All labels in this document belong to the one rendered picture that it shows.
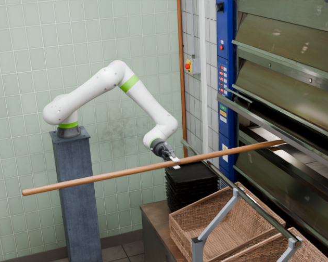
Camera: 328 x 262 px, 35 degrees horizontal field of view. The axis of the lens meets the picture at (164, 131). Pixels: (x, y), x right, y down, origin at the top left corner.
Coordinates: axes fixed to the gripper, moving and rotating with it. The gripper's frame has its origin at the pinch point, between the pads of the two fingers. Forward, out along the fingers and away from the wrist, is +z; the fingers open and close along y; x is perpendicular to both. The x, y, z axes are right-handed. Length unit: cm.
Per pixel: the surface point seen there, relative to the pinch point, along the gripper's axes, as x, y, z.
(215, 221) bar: -4.6, 16.7, 37.8
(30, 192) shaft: 74, 0, 1
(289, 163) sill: -54, 2, 24
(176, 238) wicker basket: -5, 57, -17
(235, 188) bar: -16.1, 2.6, 36.1
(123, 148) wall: -6, 38, -123
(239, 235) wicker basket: -43, 61, -10
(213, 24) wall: -55, -57, -66
